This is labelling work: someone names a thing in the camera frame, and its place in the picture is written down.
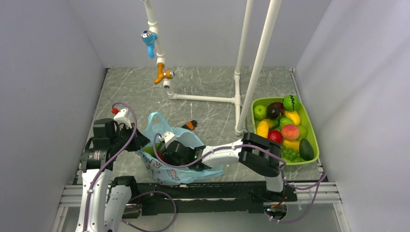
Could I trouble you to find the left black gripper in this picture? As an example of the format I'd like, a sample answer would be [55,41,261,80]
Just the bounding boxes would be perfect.
[110,122,150,152]

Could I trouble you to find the light blue plastic bag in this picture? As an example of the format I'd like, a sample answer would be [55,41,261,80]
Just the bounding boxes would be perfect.
[136,112,224,186]

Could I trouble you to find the fake yellow lemon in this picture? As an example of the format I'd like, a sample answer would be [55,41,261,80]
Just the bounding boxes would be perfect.
[256,120,269,138]
[284,110,301,126]

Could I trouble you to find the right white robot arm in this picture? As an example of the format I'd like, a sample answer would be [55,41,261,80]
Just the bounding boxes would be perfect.
[155,131,286,201]

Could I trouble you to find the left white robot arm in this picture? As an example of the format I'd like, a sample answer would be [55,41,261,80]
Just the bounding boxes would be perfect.
[76,118,150,232]

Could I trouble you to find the fake green apple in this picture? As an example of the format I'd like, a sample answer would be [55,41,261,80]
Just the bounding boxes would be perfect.
[253,105,267,121]

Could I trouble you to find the fake mango orange green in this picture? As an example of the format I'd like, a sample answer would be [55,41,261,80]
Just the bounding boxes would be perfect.
[266,118,279,130]

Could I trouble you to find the fake red pomegranate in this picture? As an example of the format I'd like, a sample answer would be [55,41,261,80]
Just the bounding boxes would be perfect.
[267,130,283,144]

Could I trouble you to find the fake dark purple fruit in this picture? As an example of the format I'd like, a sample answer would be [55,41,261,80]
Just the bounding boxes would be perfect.
[266,102,285,120]

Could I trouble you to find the fake lime green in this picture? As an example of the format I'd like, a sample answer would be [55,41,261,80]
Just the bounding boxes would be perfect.
[279,117,294,128]

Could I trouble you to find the fake green grapes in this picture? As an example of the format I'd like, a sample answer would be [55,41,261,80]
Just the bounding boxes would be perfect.
[281,146,305,163]

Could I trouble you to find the fake peach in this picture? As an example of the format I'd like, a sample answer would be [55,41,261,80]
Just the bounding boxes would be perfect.
[281,124,300,141]

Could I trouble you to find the fake yellow banana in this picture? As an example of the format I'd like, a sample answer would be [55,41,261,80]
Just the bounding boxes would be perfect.
[282,140,300,151]

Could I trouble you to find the fake yellow lemon in basket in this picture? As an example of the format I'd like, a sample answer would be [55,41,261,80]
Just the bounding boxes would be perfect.
[284,110,301,126]

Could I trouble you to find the fake watermelon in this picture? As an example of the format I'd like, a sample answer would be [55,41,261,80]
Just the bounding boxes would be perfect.
[282,95,300,111]

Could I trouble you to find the fake pale green pear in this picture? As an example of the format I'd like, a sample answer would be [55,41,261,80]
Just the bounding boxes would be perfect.
[297,125,307,141]

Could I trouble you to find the fake avocado dark green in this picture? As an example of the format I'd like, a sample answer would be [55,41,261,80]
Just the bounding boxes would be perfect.
[299,138,314,161]

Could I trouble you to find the black orange clip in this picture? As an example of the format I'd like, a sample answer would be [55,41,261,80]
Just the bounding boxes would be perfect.
[182,120,198,131]

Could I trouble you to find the orange plastic tap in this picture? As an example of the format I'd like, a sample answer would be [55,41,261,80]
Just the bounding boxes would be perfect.
[154,63,175,85]

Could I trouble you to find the blue plastic tap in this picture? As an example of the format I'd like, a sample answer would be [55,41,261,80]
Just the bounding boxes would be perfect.
[141,30,157,58]

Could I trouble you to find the green plastic basket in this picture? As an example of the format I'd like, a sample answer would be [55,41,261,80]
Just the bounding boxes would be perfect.
[251,97,320,165]

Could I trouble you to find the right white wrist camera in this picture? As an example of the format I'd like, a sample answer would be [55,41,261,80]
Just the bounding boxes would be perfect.
[161,131,176,149]

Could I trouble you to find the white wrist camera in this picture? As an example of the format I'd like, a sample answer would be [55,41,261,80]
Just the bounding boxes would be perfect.
[111,107,132,129]
[161,131,176,149]

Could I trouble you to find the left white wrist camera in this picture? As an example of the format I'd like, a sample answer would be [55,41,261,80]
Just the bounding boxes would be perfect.
[111,107,132,129]

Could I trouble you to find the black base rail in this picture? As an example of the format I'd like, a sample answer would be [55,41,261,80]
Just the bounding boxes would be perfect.
[107,174,298,217]

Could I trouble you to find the white PVC pipe frame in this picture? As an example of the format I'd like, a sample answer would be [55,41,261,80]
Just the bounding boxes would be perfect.
[143,0,282,136]

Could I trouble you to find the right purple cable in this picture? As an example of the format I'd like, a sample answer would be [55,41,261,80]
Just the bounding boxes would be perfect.
[152,132,327,224]

